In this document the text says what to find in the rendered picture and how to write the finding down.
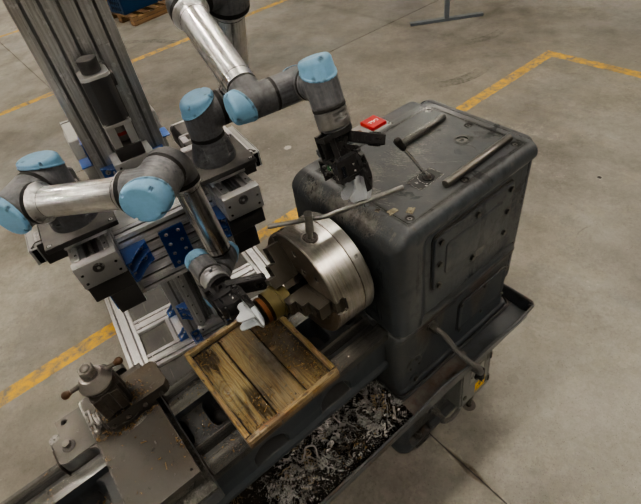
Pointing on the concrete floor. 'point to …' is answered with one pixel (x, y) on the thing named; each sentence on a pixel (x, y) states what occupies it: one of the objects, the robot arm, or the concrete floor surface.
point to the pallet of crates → (137, 10)
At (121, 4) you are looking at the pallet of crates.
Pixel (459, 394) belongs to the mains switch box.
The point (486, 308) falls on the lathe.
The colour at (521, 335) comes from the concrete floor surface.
